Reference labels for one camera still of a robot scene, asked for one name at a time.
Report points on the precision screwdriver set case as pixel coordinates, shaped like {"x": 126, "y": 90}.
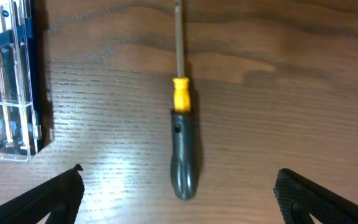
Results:
{"x": 20, "y": 106}

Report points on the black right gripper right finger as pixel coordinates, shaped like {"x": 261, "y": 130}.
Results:
{"x": 302, "y": 200}

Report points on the yellow black screwdriver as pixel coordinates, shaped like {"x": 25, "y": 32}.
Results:
{"x": 182, "y": 168}

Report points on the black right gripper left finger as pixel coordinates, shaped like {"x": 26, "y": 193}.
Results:
{"x": 58, "y": 199}

